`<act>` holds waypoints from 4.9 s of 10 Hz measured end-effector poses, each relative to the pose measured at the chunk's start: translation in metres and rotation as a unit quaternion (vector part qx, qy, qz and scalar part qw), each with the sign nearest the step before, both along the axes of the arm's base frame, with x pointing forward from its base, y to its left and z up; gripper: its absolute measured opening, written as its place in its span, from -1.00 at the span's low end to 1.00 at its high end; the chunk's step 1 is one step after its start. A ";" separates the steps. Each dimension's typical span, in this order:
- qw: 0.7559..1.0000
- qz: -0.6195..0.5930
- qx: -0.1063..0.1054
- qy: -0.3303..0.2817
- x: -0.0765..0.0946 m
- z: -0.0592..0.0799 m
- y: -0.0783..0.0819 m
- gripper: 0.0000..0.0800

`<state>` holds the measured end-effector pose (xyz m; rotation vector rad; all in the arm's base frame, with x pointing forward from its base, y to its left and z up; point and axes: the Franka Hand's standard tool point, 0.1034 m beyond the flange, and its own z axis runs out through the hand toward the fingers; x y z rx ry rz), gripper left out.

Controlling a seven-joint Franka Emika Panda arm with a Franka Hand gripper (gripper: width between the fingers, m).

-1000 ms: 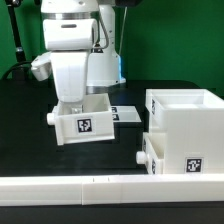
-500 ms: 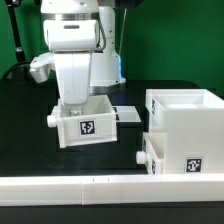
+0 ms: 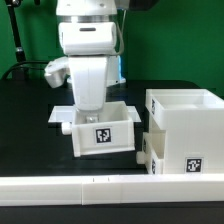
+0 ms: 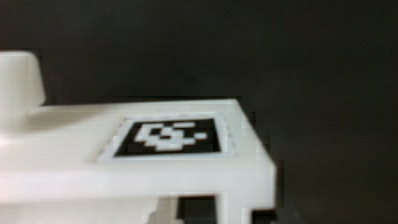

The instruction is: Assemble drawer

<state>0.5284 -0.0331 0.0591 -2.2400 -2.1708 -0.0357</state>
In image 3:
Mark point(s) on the white front drawer box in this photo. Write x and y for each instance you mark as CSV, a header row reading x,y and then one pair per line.
x,y
152,153

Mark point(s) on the white drawer box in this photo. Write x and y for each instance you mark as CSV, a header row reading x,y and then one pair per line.
x,y
113,132
152,153

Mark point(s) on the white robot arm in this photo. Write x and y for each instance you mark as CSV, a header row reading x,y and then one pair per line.
x,y
95,11

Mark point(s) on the white drawer cabinet frame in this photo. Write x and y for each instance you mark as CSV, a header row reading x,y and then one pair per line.
x,y
193,123

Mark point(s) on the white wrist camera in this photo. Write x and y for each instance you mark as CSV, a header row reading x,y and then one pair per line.
x,y
57,71

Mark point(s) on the white front barrier wall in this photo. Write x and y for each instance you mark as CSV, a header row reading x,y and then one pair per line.
x,y
110,189

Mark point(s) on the black camera stand pole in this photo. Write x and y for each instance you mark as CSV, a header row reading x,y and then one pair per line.
x,y
18,72

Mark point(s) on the white marker tag plate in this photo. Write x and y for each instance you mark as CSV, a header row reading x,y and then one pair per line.
x,y
61,114

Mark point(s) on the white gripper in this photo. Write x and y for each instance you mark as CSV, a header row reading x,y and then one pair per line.
x,y
88,47

